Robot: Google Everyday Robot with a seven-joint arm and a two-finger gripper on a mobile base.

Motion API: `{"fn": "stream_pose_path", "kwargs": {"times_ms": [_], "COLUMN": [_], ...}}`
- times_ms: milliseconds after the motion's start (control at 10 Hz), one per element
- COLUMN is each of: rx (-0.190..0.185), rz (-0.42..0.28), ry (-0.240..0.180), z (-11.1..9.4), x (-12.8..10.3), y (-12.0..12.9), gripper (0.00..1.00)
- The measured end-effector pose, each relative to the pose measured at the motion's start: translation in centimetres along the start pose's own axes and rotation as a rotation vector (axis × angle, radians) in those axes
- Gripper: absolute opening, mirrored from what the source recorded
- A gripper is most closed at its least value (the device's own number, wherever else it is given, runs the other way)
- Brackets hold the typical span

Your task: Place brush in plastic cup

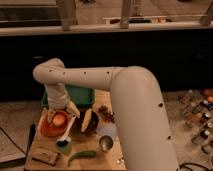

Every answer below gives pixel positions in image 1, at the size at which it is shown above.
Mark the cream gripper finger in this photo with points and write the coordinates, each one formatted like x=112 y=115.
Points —
x=50 y=115
x=71 y=108

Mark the white handled brush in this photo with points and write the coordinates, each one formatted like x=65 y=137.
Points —
x=69 y=126

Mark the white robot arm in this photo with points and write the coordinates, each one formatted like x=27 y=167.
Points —
x=136 y=99

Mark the green plastic cup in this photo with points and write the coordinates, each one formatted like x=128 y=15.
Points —
x=64 y=146

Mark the small metal cup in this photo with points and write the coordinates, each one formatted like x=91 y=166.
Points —
x=105 y=143

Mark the orange fruit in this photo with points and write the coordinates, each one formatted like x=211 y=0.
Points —
x=59 y=120

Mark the orange bowl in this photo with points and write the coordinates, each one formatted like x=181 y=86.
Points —
x=49 y=129

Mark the green bin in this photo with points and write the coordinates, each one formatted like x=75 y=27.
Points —
x=81 y=95

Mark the yellow banana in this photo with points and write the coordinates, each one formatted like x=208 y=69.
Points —
x=86 y=120

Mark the dark brown bowl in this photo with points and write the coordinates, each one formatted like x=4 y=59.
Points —
x=92 y=125

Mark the brown dried grapes cluster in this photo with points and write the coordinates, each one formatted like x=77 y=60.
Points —
x=106 y=114

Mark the light blue cloth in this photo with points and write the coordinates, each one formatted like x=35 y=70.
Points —
x=108 y=129

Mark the brown sponge block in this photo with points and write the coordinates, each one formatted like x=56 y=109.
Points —
x=44 y=155

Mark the green cucumber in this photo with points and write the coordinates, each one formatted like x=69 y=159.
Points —
x=81 y=154

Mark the spice jar rack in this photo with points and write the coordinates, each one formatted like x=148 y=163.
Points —
x=196 y=116

